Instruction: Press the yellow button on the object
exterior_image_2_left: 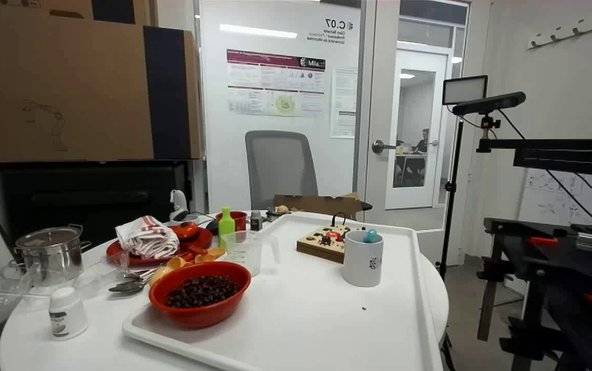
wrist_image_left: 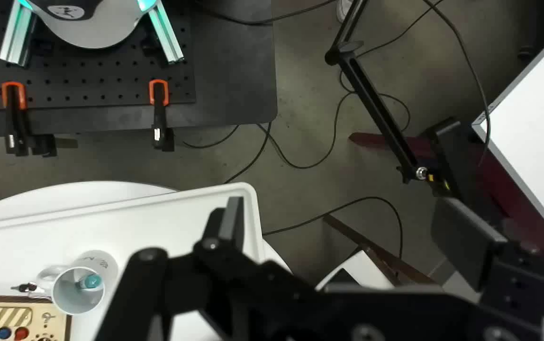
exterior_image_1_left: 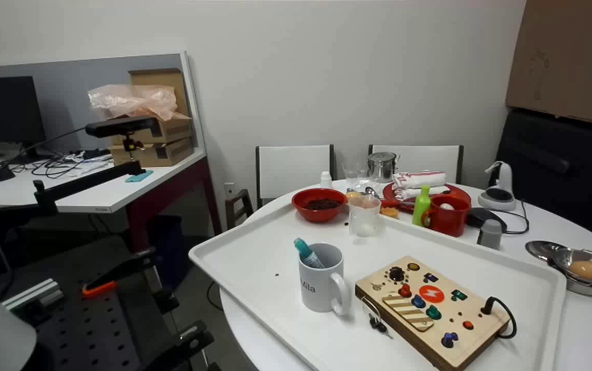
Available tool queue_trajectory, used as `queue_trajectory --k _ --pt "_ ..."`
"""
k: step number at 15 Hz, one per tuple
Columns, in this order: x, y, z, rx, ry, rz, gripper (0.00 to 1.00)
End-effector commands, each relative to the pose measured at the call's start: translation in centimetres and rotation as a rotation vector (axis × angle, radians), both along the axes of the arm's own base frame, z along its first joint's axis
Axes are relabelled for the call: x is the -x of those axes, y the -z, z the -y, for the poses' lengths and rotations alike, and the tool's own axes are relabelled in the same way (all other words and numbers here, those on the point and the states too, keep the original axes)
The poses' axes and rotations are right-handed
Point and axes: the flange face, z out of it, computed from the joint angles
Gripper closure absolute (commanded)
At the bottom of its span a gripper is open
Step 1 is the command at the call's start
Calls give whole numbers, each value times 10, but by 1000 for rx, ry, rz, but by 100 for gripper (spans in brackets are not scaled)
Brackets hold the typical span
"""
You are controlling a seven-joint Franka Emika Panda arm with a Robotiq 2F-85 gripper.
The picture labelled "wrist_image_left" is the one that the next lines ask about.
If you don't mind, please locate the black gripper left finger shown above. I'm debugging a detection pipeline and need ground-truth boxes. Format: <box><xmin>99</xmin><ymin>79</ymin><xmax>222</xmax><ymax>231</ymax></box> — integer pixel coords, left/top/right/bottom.
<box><xmin>97</xmin><ymin>195</ymin><xmax>315</xmax><ymax>341</ymax></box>

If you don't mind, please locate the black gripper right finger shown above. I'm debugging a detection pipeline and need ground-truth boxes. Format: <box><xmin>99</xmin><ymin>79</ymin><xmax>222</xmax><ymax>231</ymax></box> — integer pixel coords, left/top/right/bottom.
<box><xmin>431</xmin><ymin>195</ymin><xmax>544</xmax><ymax>341</ymax></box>

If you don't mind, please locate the wooden button switch board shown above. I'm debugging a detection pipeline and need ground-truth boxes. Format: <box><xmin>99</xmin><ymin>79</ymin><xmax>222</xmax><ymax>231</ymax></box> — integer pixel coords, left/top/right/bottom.
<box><xmin>0</xmin><ymin>291</ymin><xmax>74</xmax><ymax>341</ymax></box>

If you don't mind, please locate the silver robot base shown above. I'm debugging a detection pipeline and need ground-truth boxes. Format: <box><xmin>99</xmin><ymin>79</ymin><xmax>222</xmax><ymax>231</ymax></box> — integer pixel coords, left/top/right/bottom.
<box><xmin>29</xmin><ymin>0</ymin><xmax>148</xmax><ymax>51</ymax></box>

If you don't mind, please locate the brown wooden bar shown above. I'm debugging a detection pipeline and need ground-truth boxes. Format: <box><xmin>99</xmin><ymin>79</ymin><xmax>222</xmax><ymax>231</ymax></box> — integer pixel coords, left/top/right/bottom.
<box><xmin>321</xmin><ymin>212</ymin><xmax>438</xmax><ymax>287</ymax></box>

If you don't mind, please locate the white plastic tray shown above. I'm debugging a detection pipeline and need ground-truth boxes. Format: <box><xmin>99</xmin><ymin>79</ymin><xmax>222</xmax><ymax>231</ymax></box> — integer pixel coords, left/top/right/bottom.
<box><xmin>0</xmin><ymin>179</ymin><xmax>268</xmax><ymax>341</ymax></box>

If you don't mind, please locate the orange and black clamp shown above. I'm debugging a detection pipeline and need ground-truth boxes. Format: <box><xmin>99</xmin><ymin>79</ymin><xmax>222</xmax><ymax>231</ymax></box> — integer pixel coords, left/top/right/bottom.
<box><xmin>146</xmin><ymin>77</ymin><xmax>177</xmax><ymax>153</ymax></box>
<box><xmin>0</xmin><ymin>79</ymin><xmax>59</xmax><ymax>159</ymax></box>

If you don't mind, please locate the white desk with red legs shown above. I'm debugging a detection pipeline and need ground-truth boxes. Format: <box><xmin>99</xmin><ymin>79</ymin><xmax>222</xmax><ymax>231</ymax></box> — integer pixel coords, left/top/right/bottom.
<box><xmin>347</xmin><ymin>16</ymin><xmax>544</xmax><ymax>261</ymax></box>

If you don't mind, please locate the teal marker pen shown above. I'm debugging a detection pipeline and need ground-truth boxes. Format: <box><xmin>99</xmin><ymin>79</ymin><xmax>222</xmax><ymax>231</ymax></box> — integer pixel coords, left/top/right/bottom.
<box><xmin>80</xmin><ymin>270</ymin><xmax>105</xmax><ymax>293</ymax></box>

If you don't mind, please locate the white mug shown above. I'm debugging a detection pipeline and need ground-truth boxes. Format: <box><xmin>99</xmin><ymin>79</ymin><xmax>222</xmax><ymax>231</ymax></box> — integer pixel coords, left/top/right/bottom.
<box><xmin>34</xmin><ymin>248</ymin><xmax>120</xmax><ymax>316</ymax></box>

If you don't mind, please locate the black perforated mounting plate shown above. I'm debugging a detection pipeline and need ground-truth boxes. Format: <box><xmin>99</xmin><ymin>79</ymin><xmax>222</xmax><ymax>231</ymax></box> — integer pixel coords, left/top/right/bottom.
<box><xmin>0</xmin><ymin>0</ymin><xmax>279</xmax><ymax>138</ymax></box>

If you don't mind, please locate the black floor cable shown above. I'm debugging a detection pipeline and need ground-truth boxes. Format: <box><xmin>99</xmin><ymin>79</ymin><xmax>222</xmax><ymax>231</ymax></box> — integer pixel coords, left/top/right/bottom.
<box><xmin>178</xmin><ymin>90</ymin><xmax>412</xmax><ymax>185</ymax></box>
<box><xmin>262</xmin><ymin>195</ymin><xmax>406</xmax><ymax>261</ymax></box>

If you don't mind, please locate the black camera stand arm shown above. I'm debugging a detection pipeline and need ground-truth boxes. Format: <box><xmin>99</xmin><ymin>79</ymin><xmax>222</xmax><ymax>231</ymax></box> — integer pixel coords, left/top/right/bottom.
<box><xmin>324</xmin><ymin>0</ymin><xmax>453</xmax><ymax>185</ymax></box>

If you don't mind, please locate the thin black cable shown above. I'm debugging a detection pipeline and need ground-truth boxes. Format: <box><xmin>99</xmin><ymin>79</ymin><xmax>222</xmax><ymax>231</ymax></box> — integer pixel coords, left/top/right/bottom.
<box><xmin>421</xmin><ymin>0</ymin><xmax>495</xmax><ymax>147</ymax></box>

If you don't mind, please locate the aluminium profile rail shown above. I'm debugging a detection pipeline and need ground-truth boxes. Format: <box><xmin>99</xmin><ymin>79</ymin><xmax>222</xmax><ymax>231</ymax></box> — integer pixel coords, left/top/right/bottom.
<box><xmin>0</xmin><ymin>0</ymin><xmax>38</xmax><ymax>68</ymax></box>
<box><xmin>137</xmin><ymin>0</ymin><xmax>186</xmax><ymax>64</ymax></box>

